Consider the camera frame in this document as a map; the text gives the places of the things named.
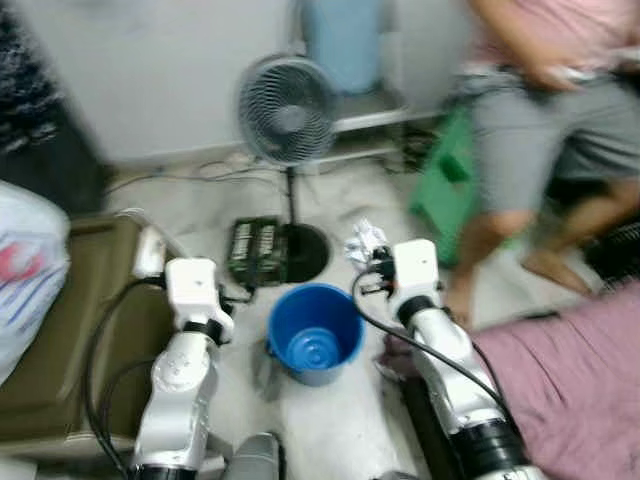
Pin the white paper ball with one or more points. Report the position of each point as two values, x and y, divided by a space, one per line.
366 243

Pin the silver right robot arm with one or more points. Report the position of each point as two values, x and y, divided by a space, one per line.
460 380

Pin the black ridged box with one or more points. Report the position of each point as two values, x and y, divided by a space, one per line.
255 252

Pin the blue plastic bucket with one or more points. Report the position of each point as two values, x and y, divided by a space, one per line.
315 340

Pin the green plastic stool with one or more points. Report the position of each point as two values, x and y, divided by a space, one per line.
445 200

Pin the silver left robot leg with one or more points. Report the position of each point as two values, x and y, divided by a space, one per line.
255 458

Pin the grey standing fan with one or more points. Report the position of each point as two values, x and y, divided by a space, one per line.
287 110

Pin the person in grey shorts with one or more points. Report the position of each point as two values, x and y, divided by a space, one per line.
530 140

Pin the pink cartoon print blanket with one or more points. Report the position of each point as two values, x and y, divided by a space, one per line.
560 390

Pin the white printed bag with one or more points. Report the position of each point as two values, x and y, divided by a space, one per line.
25 270

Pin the olive green storage box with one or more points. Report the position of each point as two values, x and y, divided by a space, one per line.
50 400

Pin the light blue water container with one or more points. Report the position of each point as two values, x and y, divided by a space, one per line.
343 45

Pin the dark patterned cloth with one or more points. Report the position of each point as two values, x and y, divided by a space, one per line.
40 130

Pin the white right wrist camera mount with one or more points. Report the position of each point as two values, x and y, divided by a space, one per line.
415 268

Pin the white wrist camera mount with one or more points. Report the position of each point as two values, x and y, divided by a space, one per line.
192 285
415 268

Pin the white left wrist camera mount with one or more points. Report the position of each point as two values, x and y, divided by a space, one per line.
192 285

